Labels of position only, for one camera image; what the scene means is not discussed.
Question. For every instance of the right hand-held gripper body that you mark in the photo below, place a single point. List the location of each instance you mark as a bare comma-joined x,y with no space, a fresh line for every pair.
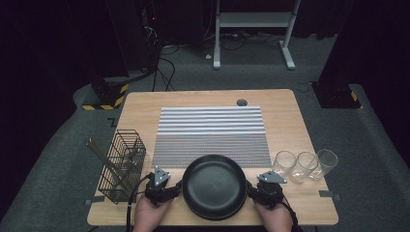
269,193

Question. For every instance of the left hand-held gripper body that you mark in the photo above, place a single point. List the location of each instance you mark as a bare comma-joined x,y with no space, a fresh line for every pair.
159,193

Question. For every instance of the clear drinking glass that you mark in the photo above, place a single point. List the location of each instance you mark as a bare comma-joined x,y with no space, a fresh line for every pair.
301,169
327,161
283,162

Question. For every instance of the person's left hand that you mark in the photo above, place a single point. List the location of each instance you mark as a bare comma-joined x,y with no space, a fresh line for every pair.
148,219

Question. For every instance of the person's right hand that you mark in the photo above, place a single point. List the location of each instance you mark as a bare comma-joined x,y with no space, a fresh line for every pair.
277,220

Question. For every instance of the grey tape strip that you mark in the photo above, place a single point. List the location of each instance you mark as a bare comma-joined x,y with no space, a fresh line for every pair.
95,199
327,193

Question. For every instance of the grey striped placemat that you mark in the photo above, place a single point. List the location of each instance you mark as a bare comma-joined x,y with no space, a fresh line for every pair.
209,135

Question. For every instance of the grey chopstick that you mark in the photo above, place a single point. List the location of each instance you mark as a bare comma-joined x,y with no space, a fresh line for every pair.
102,153
98,156

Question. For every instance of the grey round table grommet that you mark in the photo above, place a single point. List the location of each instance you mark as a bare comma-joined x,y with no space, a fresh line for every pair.
241,102

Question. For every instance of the black stand base striped edge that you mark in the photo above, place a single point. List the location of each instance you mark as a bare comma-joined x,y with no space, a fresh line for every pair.
335,95
109,93

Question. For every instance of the dark equipment rack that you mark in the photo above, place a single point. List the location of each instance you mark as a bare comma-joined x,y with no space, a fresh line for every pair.
150,35

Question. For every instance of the white metal desk frame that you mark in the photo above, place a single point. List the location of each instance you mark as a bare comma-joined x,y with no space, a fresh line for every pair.
254,19

